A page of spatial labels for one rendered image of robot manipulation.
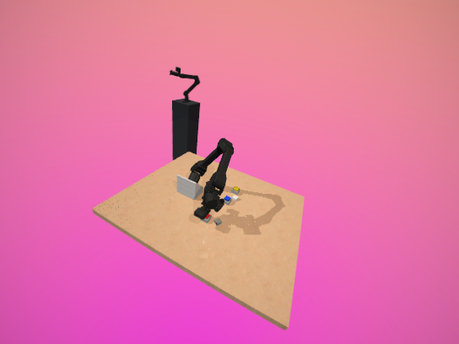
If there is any yellow button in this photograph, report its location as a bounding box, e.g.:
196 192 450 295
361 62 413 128
231 186 240 195

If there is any red button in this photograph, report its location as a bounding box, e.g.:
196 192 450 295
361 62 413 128
200 214 212 223

